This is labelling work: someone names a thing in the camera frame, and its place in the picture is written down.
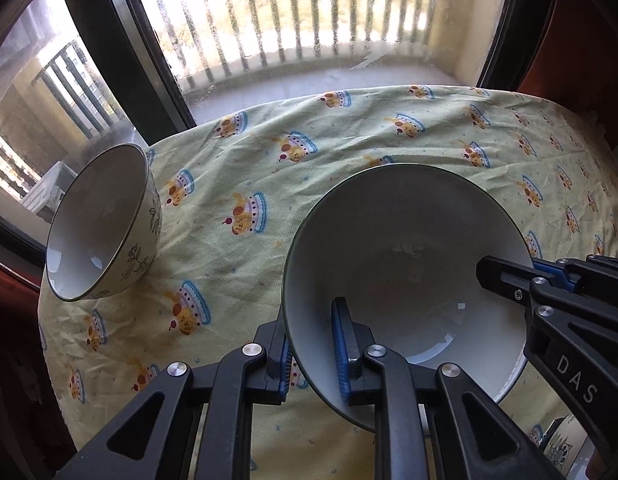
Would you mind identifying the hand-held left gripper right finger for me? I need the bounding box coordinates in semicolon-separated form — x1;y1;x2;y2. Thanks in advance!
330;296;566;480

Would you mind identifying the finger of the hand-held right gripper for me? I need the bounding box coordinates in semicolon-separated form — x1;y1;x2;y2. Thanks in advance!
533;254;618;292
476;256;618;313

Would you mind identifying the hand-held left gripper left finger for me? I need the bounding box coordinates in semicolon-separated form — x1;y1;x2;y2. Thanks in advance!
54;317;294;480

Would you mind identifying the leaf pattern ceramic bowl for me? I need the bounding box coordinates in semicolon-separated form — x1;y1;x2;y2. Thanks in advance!
281;162;537;433
44;143;164;303

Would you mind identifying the yellow printed tablecloth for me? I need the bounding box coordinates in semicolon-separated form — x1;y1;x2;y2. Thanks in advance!
36;84;618;480

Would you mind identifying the red curtain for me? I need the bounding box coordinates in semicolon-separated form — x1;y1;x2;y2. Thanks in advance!
514;0;618;153
0;252;77;480

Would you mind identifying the white slatted outdoor unit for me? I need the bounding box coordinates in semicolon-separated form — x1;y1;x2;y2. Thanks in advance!
20;162;77;223

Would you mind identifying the balcony railing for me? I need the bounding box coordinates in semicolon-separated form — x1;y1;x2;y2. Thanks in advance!
139;0;442;88

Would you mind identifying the black window frame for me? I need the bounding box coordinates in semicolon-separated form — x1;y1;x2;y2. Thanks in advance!
0;0;564;261

